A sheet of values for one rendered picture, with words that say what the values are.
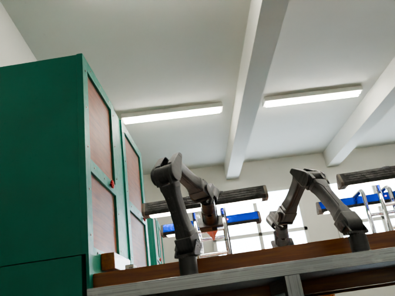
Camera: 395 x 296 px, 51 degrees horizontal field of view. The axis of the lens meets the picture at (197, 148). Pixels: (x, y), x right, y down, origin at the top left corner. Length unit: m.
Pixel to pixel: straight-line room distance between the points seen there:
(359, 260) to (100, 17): 3.01
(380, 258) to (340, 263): 0.12
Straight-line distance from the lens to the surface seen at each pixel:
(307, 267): 1.32
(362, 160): 8.03
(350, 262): 1.36
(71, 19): 3.83
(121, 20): 3.82
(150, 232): 4.75
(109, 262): 1.89
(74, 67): 2.09
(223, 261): 1.69
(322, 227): 7.44
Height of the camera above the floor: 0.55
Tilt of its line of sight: 22 degrees up
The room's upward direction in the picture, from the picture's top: 8 degrees counter-clockwise
